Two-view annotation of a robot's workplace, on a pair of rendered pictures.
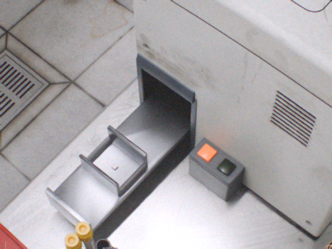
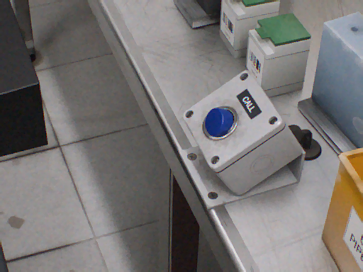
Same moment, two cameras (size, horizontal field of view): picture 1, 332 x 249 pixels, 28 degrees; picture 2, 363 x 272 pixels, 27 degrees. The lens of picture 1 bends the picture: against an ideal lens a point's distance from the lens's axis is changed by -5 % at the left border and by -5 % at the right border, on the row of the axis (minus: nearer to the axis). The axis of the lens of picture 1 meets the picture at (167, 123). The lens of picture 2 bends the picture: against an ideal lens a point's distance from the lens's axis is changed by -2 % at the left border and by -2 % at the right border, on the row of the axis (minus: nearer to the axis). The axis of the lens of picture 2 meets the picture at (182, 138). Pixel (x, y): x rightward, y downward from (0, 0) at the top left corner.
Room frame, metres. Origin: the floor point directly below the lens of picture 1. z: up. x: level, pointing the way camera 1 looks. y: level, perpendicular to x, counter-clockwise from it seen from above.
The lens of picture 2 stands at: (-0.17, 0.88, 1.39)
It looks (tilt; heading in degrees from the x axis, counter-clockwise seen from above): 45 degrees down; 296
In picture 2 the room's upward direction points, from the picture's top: 2 degrees clockwise
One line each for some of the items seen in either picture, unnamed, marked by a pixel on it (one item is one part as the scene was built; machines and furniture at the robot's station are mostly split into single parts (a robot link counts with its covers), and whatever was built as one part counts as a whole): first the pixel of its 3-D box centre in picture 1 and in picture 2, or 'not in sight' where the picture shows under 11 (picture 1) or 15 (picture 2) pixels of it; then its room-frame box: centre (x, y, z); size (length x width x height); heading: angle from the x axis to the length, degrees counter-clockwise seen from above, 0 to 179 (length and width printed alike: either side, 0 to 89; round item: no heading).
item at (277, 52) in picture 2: not in sight; (277, 55); (0.00, 0.32, 0.91); 0.05 x 0.04 x 0.07; 48
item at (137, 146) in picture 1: (127, 151); not in sight; (0.36, 0.05, 0.92); 0.21 x 0.07 x 0.05; 138
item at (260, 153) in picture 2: not in sight; (262, 129); (-0.03, 0.42, 0.92); 0.13 x 0.07 x 0.08; 48
